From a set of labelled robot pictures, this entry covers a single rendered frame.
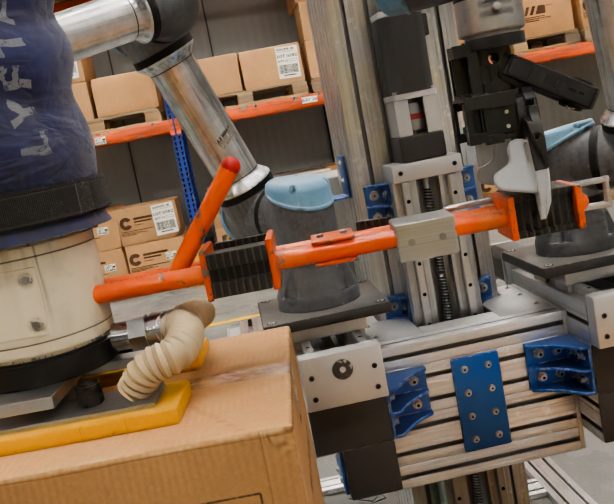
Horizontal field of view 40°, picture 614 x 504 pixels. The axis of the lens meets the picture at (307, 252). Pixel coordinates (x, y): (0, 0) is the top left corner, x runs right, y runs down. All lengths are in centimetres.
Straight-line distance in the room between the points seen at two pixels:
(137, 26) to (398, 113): 51
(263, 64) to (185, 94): 662
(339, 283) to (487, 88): 59
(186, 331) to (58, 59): 33
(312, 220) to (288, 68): 671
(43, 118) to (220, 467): 41
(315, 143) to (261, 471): 868
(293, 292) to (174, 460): 70
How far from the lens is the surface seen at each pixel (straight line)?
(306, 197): 144
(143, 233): 817
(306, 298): 145
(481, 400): 155
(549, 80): 98
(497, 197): 100
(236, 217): 157
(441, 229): 95
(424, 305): 160
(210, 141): 153
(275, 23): 948
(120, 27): 134
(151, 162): 941
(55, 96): 96
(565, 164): 155
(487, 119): 96
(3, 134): 92
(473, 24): 97
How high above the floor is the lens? 137
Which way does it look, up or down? 9 degrees down
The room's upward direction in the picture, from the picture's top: 11 degrees counter-clockwise
